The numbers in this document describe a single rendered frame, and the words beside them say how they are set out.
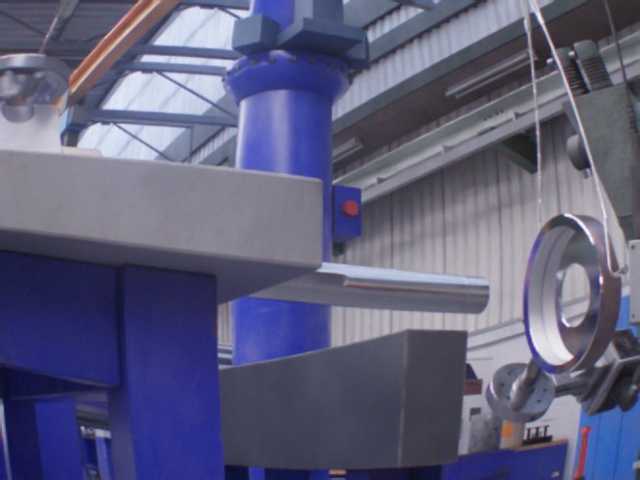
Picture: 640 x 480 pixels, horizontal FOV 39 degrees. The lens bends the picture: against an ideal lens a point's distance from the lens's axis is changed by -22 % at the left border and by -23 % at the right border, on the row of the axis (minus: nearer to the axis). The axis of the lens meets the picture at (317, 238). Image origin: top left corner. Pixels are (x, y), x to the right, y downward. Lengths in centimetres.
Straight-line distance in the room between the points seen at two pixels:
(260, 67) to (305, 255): 323
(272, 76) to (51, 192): 327
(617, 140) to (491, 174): 711
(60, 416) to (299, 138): 243
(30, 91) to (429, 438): 107
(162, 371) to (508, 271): 891
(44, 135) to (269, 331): 204
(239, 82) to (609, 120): 160
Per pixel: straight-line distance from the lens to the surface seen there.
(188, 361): 50
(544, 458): 795
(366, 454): 102
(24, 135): 162
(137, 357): 49
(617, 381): 265
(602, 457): 705
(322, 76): 375
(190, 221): 48
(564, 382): 255
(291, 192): 50
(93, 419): 546
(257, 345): 355
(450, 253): 1030
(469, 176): 1013
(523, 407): 243
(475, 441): 524
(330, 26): 364
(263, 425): 123
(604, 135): 274
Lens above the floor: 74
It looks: 12 degrees up
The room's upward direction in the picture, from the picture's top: straight up
